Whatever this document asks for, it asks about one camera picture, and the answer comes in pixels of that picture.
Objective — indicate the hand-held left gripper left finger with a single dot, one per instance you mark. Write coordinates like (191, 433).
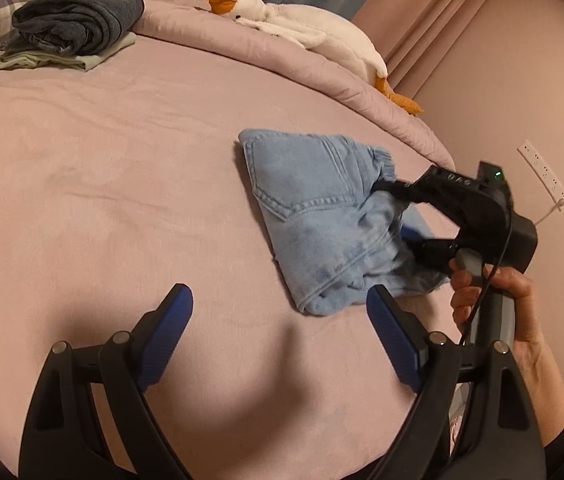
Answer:
(166, 340)

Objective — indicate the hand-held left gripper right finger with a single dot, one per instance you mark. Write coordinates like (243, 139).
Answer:
(392, 332)

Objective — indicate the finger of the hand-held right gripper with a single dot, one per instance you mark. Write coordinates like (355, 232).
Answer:
(402, 191)
(432, 252)

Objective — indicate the light blue denim pants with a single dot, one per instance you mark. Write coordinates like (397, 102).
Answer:
(312, 210)

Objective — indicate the person's right forearm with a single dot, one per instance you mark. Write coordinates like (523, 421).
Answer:
(547, 390)

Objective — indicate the person's right hand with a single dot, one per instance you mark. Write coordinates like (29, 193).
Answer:
(527, 310)

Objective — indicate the pink bed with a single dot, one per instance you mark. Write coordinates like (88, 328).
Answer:
(111, 185)

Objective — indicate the pink curtain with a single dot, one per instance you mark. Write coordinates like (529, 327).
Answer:
(427, 25)

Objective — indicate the white goose plush toy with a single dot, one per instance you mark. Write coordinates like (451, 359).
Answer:
(312, 30)

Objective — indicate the pink duvet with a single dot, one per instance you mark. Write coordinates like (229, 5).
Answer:
(262, 65)

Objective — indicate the folded pale green garment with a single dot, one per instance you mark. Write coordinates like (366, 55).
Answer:
(91, 60)

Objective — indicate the folded dark denim jeans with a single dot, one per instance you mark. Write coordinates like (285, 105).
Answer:
(76, 15)

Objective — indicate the white wall socket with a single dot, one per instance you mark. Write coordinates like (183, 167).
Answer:
(542, 170)

